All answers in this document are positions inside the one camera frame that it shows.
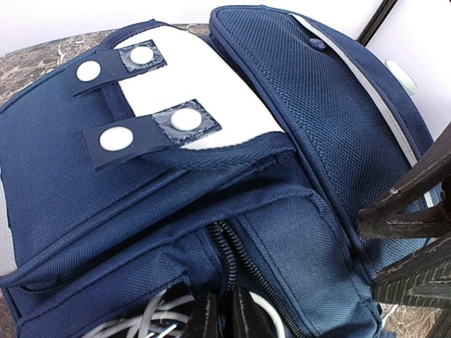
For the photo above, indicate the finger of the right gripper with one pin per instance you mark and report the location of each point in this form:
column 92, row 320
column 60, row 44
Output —
column 421, row 279
column 385, row 218

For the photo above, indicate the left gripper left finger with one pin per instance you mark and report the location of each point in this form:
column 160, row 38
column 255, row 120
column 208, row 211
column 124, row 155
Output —
column 203, row 322

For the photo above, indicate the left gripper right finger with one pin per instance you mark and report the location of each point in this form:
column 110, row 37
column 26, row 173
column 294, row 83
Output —
column 248, row 321

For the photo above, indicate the navy blue student backpack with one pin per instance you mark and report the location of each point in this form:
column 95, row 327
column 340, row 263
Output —
column 160, row 166

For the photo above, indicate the pale green ceramic bowl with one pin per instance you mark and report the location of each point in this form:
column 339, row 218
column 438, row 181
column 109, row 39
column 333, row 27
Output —
column 405, row 80

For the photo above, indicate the right black frame post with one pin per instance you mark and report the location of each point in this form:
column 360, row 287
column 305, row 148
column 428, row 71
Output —
column 376, row 21

